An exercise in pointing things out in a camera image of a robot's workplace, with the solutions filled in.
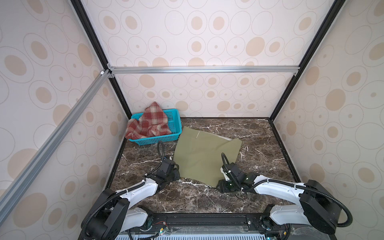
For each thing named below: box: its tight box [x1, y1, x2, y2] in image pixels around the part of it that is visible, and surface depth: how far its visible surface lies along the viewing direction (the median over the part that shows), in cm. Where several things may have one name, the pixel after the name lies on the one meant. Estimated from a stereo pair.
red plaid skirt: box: [125, 101, 172, 140], surface depth 111 cm
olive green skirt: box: [173, 126, 243, 188], surface depth 102 cm
